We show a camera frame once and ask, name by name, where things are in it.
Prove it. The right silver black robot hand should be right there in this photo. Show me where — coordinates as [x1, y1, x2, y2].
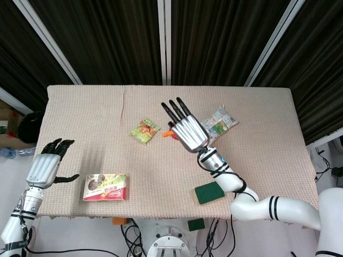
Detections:
[161, 97, 210, 154]

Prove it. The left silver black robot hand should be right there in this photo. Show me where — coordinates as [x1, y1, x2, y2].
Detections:
[26, 138, 80, 188]

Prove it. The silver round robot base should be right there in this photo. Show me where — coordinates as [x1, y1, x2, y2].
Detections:
[146, 232, 191, 257]

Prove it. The clear plastic bottle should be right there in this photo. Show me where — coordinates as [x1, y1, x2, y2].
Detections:
[0, 146, 35, 159]

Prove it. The white printed snack bag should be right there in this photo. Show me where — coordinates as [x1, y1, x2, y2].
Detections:
[200, 106, 239, 145]

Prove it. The black bag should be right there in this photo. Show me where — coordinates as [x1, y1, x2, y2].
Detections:
[18, 111, 45, 144]

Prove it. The beige woven tablecloth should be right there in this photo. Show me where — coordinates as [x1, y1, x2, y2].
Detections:
[23, 85, 319, 222]

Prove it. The green snack packet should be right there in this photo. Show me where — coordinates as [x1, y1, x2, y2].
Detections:
[130, 118, 161, 146]

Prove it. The brown cardboard box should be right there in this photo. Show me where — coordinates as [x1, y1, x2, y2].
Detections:
[0, 100, 25, 149]

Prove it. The green yellow sponge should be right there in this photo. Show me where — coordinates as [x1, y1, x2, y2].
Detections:
[194, 180, 226, 206]

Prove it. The red white cardboard box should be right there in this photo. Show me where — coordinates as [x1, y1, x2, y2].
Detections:
[82, 173, 128, 202]

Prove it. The dark green sponge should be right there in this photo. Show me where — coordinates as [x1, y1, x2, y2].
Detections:
[187, 218, 206, 232]

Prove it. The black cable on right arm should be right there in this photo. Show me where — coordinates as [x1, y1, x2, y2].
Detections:
[197, 149, 259, 202]

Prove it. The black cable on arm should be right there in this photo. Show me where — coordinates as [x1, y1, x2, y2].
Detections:
[197, 149, 259, 202]
[16, 196, 113, 254]

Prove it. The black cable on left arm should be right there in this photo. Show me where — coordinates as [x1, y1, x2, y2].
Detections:
[16, 196, 113, 254]

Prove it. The white frame post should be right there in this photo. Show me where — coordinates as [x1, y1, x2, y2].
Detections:
[12, 0, 83, 85]
[243, 0, 307, 87]
[157, 0, 173, 86]

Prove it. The black floor cable bundle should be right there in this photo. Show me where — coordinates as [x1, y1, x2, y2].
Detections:
[195, 218, 234, 255]
[120, 218, 147, 257]

